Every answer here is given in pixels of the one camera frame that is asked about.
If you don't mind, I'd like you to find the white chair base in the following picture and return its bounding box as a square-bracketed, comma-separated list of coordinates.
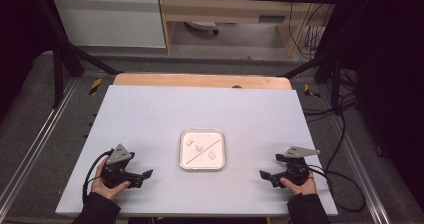
[185, 20, 220, 36]

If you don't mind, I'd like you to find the hanging black cable bundle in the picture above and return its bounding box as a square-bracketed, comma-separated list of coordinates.
[287, 0, 335, 61]

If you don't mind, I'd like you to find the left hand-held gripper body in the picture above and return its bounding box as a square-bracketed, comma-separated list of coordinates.
[99, 143, 145, 189]

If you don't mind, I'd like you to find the light wooden table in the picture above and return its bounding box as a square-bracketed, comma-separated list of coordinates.
[112, 72, 293, 91]

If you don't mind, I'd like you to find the white cabinet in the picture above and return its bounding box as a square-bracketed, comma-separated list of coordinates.
[51, 0, 167, 49]

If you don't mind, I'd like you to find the person's left hand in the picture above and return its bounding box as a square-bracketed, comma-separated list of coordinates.
[90, 165, 132, 201]

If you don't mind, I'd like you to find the aluminium floor rail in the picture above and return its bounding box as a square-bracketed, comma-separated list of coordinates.
[0, 78, 80, 212]
[328, 115, 392, 224]

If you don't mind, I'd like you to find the black floor cable bundle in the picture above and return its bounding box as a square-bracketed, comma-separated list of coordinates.
[301, 67, 359, 123]

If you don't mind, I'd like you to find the white square tray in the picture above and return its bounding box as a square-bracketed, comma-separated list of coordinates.
[179, 127, 227, 171]

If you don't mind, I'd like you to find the right hand-held gripper cable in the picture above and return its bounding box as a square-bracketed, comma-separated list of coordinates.
[306, 163, 367, 214]

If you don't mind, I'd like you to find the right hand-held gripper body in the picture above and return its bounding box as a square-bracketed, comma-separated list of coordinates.
[275, 146, 321, 187]

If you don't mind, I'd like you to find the hand-held gripper cable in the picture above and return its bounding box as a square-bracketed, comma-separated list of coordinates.
[82, 148, 115, 205]
[306, 163, 367, 214]

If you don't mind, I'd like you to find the person's right hand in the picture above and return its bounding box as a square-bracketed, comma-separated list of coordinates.
[279, 171, 318, 196]

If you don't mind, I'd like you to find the black curtain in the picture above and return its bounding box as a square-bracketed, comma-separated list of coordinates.
[338, 0, 424, 205]
[0, 0, 54, 118]

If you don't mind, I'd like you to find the left hand-held gripper cable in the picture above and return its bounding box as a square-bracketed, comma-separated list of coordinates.
[82, 148, 115, 205]

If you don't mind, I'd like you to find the light wooden desk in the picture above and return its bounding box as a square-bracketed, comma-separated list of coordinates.
[156, 0, 336, 57]

